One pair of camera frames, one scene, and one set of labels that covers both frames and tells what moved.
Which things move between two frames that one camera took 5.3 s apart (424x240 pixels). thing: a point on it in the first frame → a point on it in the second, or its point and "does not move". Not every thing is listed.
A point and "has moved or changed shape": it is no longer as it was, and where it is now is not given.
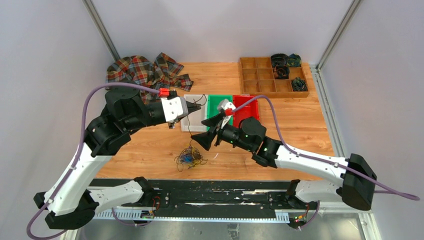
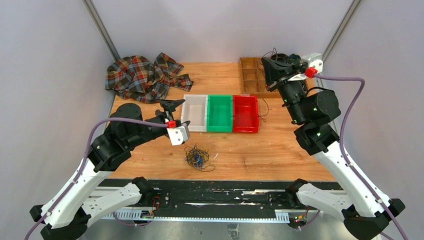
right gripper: x=206 y=138 → x=279 y=72
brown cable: x=189 y=110 → x=264 y=83
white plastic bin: x=192 y=122 does not move
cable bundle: x=189 y=157 has moved or changed shape
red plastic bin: x=251 y=110 does not move
